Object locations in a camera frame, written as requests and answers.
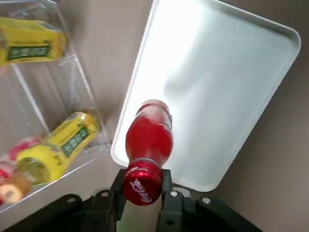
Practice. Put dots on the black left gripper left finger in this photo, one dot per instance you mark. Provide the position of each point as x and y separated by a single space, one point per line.
101 212

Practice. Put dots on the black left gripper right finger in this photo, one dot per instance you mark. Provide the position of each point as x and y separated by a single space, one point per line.
178 215

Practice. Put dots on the red cola bottle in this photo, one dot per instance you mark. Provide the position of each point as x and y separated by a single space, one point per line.
149 135

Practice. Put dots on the white rectangular tray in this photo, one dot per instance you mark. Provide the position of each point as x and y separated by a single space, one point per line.
205 84

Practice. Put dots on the clear acrylic bottle shelf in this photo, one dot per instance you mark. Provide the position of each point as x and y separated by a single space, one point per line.
48 91

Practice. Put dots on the yellow tea bottle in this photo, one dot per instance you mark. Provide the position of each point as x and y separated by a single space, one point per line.
70 140
31 46

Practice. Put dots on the orange tea bottle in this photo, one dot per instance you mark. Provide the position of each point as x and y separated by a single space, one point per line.
9 191

